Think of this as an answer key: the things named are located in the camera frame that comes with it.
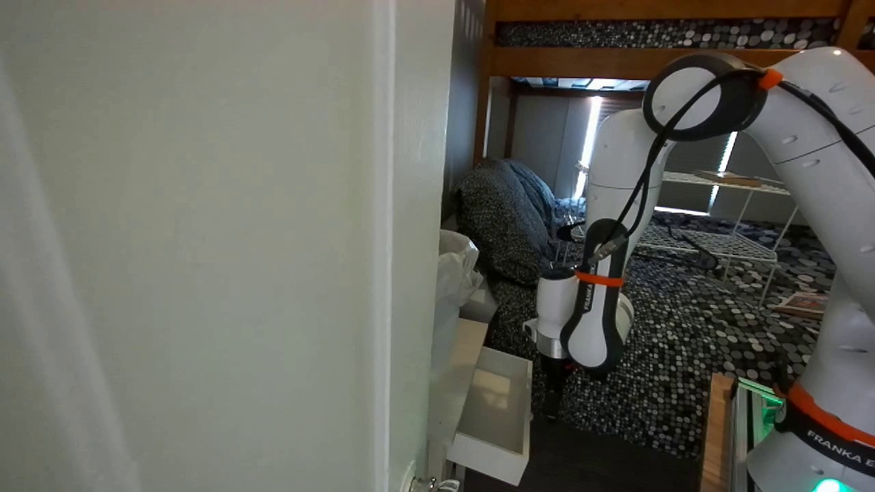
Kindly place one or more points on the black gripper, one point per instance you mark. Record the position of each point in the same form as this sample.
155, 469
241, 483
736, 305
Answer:
557, 379

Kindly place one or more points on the white drawer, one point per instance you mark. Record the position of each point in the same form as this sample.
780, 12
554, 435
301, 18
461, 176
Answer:
497, 412

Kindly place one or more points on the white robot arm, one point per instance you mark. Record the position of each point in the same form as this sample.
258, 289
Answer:
821, 164

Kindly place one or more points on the black white speckled rug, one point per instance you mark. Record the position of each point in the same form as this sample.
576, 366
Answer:
692, 338

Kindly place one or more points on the translucent plastic bag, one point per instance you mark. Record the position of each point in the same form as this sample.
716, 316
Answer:
461, 273

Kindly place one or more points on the black speckled beanbag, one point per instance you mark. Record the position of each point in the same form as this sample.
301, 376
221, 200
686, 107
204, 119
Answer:
501, 223

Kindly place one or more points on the wooden board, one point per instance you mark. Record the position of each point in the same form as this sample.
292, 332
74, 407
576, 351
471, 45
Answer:
717, 439

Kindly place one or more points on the blue blanket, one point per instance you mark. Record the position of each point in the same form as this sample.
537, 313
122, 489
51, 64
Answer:
545, 194

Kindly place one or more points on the green object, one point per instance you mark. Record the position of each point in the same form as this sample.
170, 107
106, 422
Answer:
759, 405

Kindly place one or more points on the wooden bunk bed frame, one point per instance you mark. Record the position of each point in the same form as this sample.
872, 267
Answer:
583, 62

